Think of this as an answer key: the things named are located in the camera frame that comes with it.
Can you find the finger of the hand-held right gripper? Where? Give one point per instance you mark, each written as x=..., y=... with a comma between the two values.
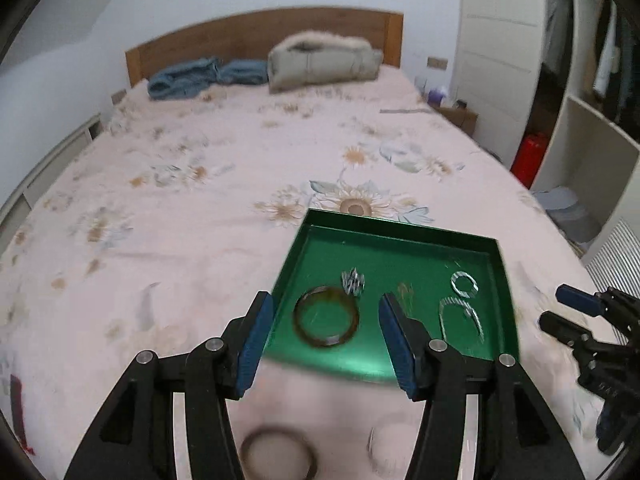
x=575, y=299
x=562, y=327

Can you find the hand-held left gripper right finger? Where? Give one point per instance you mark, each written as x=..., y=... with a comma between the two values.
x=397, y=350

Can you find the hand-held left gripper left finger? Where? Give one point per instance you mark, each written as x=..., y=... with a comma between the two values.
x=252, y=350

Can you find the dark brown bangle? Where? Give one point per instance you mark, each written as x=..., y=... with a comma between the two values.
x=277, y=431

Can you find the amber brown bangle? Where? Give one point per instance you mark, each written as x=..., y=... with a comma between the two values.
x=326, y=288

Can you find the green jewelry tray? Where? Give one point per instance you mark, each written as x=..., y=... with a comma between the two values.
x=430, y=260

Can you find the thin silver bangle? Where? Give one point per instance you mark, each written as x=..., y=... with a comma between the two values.
x=371, y=447

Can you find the silver open bangle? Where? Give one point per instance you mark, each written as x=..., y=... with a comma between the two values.
x=441, y=312

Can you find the white louvred door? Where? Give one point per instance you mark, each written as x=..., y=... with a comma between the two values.
x=617, y=255

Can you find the red fire extinguisher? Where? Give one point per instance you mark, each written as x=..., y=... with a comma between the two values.
x=529, y=160

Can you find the wooden nightstand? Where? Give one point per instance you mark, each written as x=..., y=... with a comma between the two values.
x=460, y=117

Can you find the dark hanging clothes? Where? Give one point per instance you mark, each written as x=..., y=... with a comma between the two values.
x=630, y=70

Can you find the red and black phone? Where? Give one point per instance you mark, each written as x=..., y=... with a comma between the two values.
x=20, y=410

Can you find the purple tissue box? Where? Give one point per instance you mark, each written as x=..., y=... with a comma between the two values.
x=436, y=95

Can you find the white striped hanging shirt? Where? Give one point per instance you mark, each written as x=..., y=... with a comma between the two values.
x=605, y=45

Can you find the grey hanging garment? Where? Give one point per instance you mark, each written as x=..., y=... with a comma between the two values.
x=557, y=25

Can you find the white wardrobe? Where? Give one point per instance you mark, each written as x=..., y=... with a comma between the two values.
x=495, y=35

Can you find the blue folded cloth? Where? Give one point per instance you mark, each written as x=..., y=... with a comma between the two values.
x=245, y=72

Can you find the blue folded blanket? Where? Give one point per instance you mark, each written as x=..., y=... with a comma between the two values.
x=185, y=80

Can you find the grey fur-trimmed jacket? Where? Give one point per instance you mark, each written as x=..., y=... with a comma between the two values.
x=320, y=65

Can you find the wooden headboard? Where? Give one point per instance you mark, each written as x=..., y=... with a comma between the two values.
x=225, y=35

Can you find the brown wall socket plate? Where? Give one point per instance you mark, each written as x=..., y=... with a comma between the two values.
x=118, y=96
x=437, y=63

